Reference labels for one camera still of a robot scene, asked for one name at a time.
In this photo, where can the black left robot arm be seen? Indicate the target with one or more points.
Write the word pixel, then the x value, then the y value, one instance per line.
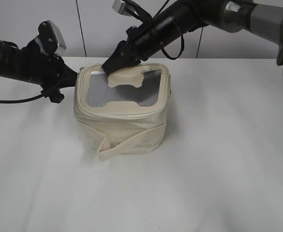
pixel 14 65

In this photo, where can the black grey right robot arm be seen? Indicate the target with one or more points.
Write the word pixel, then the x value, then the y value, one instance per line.
pixel 264 21

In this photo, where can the cream fabric zipper bag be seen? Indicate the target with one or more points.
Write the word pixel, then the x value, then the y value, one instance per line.
pixel 124 113

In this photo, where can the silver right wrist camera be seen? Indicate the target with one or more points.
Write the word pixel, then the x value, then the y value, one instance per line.
pixel 124 7

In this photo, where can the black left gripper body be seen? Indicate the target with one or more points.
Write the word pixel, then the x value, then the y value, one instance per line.
pixel 51 72

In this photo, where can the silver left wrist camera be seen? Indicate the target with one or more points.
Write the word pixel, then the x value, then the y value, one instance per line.
pixel 50 39

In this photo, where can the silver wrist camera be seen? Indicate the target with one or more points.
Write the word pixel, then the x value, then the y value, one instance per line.
pixel 50 39
pixel 124 7

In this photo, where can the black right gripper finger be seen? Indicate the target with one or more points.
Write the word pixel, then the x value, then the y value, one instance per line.
pixel 122 57

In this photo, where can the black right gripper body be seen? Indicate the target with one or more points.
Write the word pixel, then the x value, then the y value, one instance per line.
pixel 153 36

